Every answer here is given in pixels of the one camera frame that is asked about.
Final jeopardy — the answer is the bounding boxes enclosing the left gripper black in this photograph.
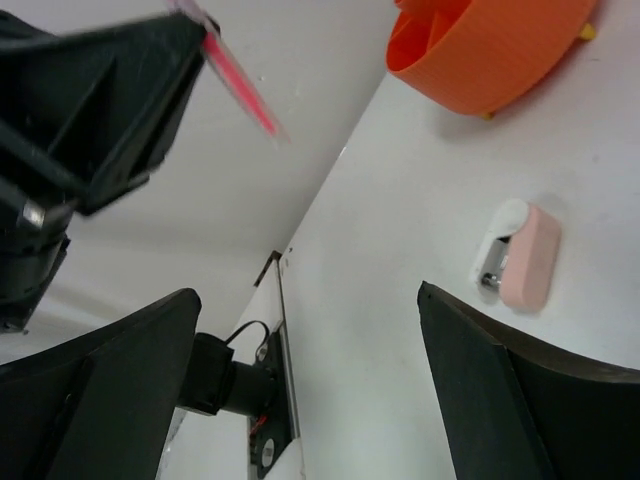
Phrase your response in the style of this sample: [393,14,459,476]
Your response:
[1,150,70,330]

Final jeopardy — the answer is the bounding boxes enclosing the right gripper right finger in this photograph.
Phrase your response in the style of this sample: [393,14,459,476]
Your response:
[417,283,639,479]

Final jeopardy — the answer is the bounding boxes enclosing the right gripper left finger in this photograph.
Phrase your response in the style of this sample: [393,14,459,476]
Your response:
[1,288,201,479]

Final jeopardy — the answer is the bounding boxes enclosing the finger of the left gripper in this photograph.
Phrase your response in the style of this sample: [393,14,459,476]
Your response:
[1,12,206,215]

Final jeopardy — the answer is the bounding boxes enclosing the pink highlighter pen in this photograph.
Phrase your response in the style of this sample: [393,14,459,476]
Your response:
[168,1,289,145]

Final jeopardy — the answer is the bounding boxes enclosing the pink white mini stapler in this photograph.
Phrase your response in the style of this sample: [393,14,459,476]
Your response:
[469,199,562,314]

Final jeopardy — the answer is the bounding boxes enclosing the orange round divided container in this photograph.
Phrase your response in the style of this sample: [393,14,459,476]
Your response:
[385,0,597,117]

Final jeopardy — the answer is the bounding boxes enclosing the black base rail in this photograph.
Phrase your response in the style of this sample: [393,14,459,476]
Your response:
[248,250,301,479]

